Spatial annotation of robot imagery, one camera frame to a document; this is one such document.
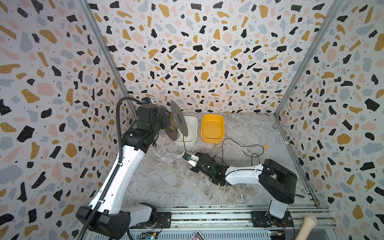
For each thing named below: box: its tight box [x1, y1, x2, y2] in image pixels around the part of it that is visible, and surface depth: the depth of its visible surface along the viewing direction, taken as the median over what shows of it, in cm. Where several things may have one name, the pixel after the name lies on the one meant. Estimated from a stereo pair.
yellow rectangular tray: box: [201, 114, 225, 144], surface depth 112 cm
